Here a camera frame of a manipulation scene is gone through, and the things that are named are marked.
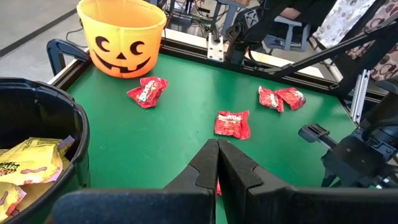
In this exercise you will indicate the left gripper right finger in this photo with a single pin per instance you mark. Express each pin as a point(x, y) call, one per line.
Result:
point(280, 208)

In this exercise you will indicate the grey chair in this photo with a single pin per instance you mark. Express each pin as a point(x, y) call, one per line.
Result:
point(289, 34)

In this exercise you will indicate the floral patterned fabric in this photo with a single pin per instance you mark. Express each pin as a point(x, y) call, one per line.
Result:
point(342, 18)

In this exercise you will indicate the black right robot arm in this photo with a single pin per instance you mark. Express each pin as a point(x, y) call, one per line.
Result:
point(239, 37)

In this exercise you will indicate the person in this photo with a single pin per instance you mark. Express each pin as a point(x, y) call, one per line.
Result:
point(290, 13)

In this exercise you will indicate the white metal bracket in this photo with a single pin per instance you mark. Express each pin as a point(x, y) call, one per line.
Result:
point(215, 46)

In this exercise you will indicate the black table clamp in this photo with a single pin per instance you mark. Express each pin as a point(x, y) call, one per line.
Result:
point(59, 46)

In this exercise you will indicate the orange jack-o-lantern bucket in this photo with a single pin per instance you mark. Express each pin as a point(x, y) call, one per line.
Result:
point(121, 31)

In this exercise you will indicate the silver aluminium profile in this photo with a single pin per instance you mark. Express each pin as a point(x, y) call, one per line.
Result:
point(359, 93)

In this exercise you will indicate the black jack-o-lantern bucket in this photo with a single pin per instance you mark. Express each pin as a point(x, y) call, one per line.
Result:
point(77, 130)

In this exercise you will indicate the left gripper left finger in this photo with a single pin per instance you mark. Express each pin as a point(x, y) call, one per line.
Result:
point(174, 205)

